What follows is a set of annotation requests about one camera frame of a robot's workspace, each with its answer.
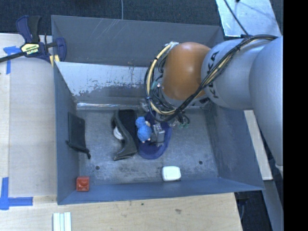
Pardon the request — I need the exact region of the blue fuzzy toy figure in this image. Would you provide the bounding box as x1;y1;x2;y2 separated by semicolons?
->
135;115;153;144

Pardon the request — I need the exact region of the dark blue round disc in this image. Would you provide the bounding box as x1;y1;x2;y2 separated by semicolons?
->
138;111;173;160

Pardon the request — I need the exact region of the grey metal bin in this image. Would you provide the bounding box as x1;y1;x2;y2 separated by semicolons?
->
51;15;266;205

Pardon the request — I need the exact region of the white rounded box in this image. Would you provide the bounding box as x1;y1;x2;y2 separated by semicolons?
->
161;166;182;182

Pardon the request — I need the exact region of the white round object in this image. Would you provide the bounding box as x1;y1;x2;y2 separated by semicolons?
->
113;126;125;141

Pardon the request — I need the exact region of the black cloth pouch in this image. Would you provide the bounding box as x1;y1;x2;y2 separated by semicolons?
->
65;112;92;160

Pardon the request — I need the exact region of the red square block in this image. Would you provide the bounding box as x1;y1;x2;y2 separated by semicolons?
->
76;176;90;192

